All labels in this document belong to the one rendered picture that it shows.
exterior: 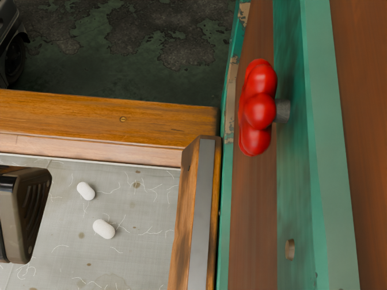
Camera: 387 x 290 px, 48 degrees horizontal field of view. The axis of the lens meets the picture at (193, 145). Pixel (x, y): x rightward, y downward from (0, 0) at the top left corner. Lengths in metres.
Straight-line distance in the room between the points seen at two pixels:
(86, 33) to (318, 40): 1.82
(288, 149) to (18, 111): 0.66
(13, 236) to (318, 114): 0.26
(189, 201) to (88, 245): 0.19
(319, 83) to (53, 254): 0.59
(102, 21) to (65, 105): 1.25
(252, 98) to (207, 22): 1.83
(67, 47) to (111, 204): 1.30
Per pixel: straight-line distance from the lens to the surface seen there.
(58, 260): 0.70
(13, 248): 0.36
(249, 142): 0.18
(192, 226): 0.57
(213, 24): 2.00
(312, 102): 0.16
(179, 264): 0.58
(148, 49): 1.89
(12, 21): 1.72
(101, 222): 0.68
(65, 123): 0.77
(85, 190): 0.71
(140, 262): 0.68
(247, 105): 0.18
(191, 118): 0.76
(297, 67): 0.19
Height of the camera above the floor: 1.40
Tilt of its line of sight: 60 degrees down
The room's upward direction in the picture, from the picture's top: 4 degrees clockwise
